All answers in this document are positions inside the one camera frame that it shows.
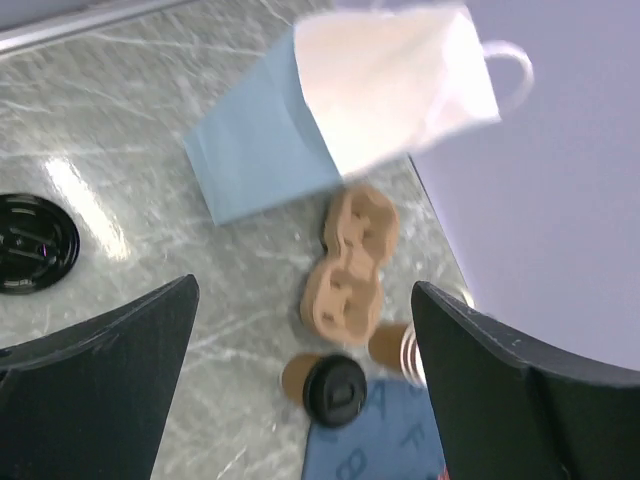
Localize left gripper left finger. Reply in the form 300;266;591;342
1;274;199;479

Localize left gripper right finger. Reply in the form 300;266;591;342
411;282;639;480

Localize stack of brown paper cups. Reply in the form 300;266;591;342
368;323;427;389

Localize black plastic cup lid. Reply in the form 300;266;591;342
302;354;368;429

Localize brown pulp cup carrier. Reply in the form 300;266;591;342
300;184;399;346

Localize light blue paper bag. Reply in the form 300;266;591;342
184;2;534;225

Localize brown paper cup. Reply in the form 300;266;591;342
280;353;323;407

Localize blue alphabet cloth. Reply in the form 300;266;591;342
301;379;448;480

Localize black lid stack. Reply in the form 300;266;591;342
1;193;80;295

